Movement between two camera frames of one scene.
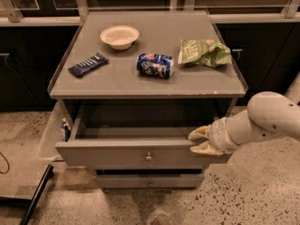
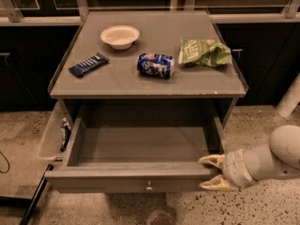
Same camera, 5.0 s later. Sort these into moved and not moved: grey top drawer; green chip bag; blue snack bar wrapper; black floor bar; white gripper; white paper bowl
Moved: grey top drawer; white gripper
Not moved: black floor bar; blue snack bar wrapper; white paper bowl; green chip bag
